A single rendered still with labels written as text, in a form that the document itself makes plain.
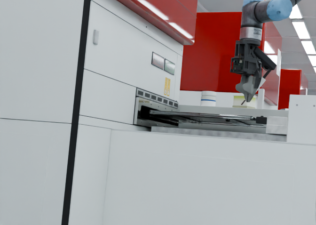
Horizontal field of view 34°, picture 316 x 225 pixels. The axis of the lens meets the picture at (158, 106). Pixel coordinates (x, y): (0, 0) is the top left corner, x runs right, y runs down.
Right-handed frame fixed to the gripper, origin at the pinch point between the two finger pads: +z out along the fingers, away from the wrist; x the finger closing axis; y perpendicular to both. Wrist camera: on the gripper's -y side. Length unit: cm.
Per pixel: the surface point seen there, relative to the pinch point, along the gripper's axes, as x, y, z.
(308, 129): 35.5, 9.0, 9.6
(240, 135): 3.9, 6.3, 13.2
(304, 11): -344, -393, -158
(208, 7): -430, -298, -157
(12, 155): -13, 78, 25
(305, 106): 34.3, 9.6, 3.0
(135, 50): -16.9, 38.1, -12.6
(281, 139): 14.9, -1.7, 13.1
